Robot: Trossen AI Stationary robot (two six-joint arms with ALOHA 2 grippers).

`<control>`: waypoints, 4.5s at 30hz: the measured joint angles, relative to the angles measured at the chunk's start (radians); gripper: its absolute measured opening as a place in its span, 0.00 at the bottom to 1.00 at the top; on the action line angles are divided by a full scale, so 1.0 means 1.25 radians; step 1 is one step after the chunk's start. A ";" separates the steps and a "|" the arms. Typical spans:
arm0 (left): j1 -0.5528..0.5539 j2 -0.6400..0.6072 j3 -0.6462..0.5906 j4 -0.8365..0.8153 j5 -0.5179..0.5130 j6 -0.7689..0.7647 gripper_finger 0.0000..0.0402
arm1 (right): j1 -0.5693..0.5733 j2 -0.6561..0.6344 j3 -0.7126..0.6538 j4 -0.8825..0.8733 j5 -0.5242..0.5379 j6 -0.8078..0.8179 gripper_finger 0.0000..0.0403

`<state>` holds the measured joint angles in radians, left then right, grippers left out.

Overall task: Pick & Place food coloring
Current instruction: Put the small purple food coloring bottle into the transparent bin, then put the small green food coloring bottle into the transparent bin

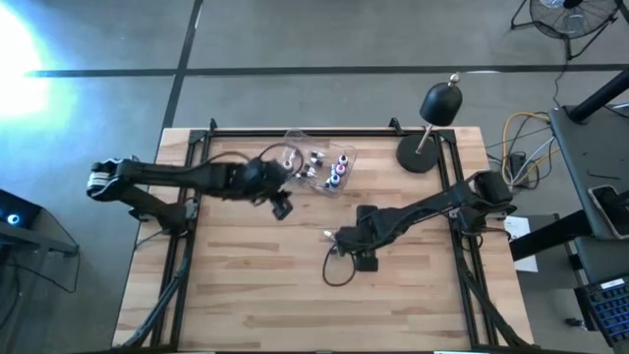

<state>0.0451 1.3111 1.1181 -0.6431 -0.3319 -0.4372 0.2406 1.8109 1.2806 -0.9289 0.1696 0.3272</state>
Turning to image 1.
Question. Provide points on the black floor fan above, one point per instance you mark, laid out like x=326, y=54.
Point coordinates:
x=570, y=22

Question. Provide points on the small green food coloring bottle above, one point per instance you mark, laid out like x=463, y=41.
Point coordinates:
x=315, y=161
x=328, y=185

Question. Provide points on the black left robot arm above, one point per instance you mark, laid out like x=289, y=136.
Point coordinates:
x=172, y=174

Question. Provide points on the black aluminium frame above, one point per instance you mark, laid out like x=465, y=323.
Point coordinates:
x=236, y=133

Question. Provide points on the grey desk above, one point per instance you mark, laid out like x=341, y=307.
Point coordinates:
x=580, y=147

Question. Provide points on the clear plastic container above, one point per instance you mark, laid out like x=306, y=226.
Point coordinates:
x=344, y=142

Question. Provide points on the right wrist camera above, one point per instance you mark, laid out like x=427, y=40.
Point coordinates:
x=366, y=263

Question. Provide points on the large black food coloring bottle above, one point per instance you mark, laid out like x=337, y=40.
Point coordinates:
x=343, y=159

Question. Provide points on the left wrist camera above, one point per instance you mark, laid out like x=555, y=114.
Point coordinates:
x=282, y=210

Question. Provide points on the black desk foot bar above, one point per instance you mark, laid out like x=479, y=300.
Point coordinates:
x=550, y=236
x=599, y=96

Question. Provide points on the black box with blue light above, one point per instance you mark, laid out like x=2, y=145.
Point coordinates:
x=19, y=209

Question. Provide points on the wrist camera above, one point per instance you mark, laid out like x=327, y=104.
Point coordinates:
x=366, y=263
x=282, y=210

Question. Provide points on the black power strip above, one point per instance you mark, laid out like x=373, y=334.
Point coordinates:
x=518, y=164

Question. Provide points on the black desk lamp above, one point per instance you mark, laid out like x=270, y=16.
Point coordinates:
x=417, y=157

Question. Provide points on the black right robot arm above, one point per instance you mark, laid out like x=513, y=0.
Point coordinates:
x=432, y=206

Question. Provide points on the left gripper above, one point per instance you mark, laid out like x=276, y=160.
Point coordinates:
x=263, y=179

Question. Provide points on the backlit black keyboard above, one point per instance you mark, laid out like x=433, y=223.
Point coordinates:
x=609, y=310

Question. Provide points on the white paper sheet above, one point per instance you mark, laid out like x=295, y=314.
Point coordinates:
x=521, y=228

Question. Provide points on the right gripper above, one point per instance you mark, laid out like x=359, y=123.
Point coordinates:
x=361, y=238

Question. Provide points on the large blue food coloring bottle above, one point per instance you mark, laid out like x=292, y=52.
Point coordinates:
x=335, y=181

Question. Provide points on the small black plug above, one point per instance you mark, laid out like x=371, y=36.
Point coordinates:
x=575, y=323

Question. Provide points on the small black food coloring bottle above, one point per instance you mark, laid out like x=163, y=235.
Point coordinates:
x=333, y=251

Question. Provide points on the smartphone in beige case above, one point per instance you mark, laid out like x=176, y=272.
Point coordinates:
x=611, y=209

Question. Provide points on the small brown food coloring bottle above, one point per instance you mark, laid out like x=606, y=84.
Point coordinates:
x=318, y=154

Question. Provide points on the small purple food coloring bottle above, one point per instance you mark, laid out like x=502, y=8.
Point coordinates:
x=310, y=172

